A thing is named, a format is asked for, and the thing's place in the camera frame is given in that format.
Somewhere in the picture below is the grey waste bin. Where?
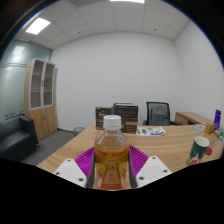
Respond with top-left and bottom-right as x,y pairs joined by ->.
72,126 -> 86,137

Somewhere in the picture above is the wooden glass-door cabinet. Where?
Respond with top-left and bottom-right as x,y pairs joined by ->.
23,57 -> 58,141

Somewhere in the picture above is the upright purple box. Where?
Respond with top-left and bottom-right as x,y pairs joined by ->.
213,109 -> 222,131

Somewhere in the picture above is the black mesh-back office chair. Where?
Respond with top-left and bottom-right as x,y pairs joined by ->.
143,101 -> 179,127

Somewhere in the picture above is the brown box with tan side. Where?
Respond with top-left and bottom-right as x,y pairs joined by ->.
120,117 -> 139,134

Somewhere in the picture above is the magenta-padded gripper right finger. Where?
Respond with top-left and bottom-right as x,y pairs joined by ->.
128,145 -> 173,189

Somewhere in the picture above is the green and white mug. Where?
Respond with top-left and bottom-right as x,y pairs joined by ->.
187,136 -> 211,166

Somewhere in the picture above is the round white disc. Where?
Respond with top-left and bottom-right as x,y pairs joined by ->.
191,124 -> 207,133

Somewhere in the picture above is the white and green leaflet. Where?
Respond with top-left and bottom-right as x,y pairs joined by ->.
135,126 -> 167,137

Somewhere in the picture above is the orange cardboard box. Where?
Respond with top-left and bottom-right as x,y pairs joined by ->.
204,122 -> 216,135

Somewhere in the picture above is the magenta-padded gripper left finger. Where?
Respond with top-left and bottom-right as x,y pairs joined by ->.
53,146 -> 97,189

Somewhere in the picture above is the wooden side desk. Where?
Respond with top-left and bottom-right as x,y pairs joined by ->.
174,111 -> 214,126

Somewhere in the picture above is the black leather sofa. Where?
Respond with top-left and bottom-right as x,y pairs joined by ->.
0,115 -> 40,163

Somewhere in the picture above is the orange drink bottle white cap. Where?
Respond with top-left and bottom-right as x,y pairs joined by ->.
93,114 -> 131,191

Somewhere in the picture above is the tall dark brown box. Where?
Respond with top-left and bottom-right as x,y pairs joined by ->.
95,106 -> 114,131

